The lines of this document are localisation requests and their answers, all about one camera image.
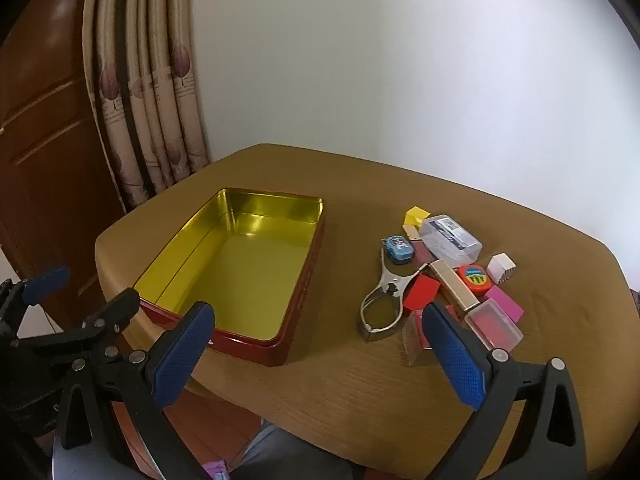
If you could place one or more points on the red tape measure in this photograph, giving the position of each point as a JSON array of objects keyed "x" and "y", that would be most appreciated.
[{"x": 474, "y": 278}]

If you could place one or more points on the red block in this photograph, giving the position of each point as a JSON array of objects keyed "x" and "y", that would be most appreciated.
[{"x": 422, "y": 292}]

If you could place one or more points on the small beige block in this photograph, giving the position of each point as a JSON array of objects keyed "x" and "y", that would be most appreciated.
[{"x": 411, "y": 233}]

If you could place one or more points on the beige patterned curtain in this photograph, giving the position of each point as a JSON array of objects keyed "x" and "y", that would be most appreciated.
[{"x": 145, "y": 85}]

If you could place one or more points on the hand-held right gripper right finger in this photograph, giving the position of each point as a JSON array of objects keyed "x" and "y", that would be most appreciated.
[{"x": 456, "y": 357}]

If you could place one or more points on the small red box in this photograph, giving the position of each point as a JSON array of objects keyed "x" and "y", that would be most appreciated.
[{"x": 417, "y": 341}]

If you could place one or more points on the white cube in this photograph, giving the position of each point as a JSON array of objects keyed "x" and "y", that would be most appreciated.
[{"x": 500, "y": 266}]

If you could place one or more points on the pink block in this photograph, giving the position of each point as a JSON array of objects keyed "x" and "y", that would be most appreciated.
[{"x": 506, "y": 303}]

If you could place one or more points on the pink patterned wrapper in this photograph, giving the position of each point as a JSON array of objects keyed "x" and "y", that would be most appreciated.
[{"x": 216, "y": 471}]

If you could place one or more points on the clear box with red contents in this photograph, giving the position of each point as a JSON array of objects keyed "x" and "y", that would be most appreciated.
[{"x": 495, "y": 328}]

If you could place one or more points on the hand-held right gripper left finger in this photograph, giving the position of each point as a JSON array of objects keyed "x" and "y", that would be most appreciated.
[{"x": 181, "y": 357}]

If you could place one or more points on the gold rectangular box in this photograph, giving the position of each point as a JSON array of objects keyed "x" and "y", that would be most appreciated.
[{"x": 452, "y": 282}]

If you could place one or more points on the clear plastic box blue label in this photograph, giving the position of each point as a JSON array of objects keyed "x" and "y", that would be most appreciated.
[{"x": 450, "y": 237}]

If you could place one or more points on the brown wooden door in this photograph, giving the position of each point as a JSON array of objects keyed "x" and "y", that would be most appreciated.
[{"x": 45, "y": 160}]

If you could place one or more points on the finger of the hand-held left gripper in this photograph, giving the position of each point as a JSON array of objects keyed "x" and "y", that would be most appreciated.
[
  {"x": 112, "y": 310},
  {"x": 46, "y": 280}
]

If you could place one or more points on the person's grey trouser leg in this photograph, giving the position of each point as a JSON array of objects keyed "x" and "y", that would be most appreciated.
[{"x": 285, "y": 455}]

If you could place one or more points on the red tin box gold inside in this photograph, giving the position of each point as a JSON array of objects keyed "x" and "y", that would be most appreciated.
[{"x": 240, "y": 270}]

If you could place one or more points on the yellow block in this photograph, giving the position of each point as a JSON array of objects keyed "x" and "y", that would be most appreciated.
[{"x": 415, "y": 216}]

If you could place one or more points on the metal hole punch pliers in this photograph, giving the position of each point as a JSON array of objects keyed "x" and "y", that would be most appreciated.
[{"x": 387, "y": 281}]

